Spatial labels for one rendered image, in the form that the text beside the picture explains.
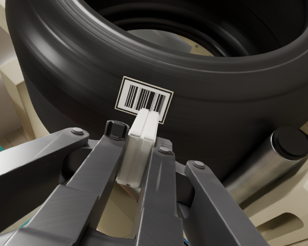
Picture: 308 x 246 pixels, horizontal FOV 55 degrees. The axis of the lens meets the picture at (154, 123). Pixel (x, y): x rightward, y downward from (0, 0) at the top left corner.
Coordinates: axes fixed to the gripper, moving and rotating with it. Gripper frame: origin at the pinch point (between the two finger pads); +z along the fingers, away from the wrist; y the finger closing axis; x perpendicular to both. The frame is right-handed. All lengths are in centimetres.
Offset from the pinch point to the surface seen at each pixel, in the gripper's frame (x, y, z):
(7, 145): -199, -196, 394
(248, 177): -7.7, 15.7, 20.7
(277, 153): -2.0, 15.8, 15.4
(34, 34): 3.2, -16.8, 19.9
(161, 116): -1.5, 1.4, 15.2
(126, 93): 0.0, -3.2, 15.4
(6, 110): -139, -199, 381
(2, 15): 1, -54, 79
